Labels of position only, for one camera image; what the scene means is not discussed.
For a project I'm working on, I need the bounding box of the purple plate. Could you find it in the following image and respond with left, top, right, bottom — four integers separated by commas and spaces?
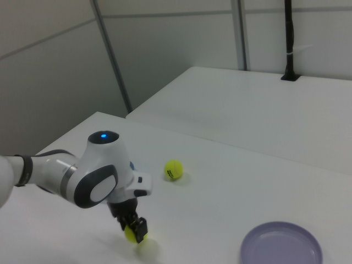
239, 221, 324, 264

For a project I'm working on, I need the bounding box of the grey partition post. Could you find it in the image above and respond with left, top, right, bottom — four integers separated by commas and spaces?
92, 0, 131, 114
235, 0, 250, 71

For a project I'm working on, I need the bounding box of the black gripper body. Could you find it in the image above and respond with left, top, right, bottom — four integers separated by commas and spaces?
108, 197, 140, 223

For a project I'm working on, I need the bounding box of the white cable tie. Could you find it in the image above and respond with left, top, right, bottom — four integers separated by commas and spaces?
285, 45, 314, 56

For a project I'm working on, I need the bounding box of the black pole with base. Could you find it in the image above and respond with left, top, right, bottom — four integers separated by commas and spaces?
280, 0, 300, 83

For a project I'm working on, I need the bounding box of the yellow tennis ball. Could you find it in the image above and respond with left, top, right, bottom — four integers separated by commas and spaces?
123, 224, 151, 244
164, 159, 184, 182

